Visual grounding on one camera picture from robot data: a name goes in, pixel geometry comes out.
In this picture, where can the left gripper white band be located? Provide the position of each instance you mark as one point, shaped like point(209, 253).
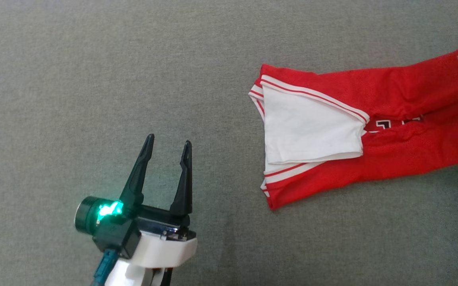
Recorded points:
point(165, 248)

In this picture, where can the red jersey with striped trim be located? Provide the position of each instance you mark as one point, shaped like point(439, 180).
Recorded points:
point(412, 87)

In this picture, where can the large grey sofa seat cushion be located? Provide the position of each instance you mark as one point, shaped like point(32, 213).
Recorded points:
point(94, 79)

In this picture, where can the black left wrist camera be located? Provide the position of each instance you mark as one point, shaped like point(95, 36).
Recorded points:
point(109, 234)

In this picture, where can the blue left camera connector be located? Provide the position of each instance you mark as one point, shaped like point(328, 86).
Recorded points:
point(105, 268)

